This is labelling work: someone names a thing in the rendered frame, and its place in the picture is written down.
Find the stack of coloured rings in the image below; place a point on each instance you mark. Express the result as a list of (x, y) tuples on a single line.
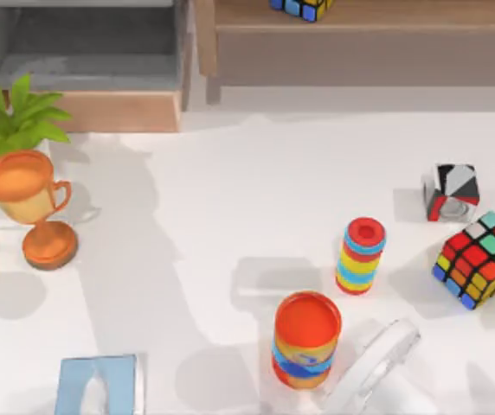
[(360, 259)]

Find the orange can with blue band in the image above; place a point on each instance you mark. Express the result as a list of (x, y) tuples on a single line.
[(306, 341)]

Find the pale wooden drawer front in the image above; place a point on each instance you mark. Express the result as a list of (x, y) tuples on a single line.
[(117, 111)]

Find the wooden open shelf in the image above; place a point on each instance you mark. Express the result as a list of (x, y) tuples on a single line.
[(360, 52)]

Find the black white red cube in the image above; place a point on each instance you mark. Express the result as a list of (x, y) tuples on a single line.
[(451, 192)]

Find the colourful puzzle cube blue tiles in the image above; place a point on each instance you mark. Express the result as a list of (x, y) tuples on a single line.
[(301, 6)]

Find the orange trophy cup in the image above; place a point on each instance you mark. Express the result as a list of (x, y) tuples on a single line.
[(27, 194)]

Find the pulled-out drawer grey inside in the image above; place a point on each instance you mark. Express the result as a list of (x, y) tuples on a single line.
[(87, 47)]

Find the light blue tissue box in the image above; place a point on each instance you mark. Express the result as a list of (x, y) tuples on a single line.
[(100, 384)]

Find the colourful puzzle cube red tiles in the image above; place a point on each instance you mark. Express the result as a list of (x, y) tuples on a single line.
[(477, 259)]

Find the green leafy plant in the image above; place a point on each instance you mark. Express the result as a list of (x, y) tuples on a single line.
[(9, 116)]

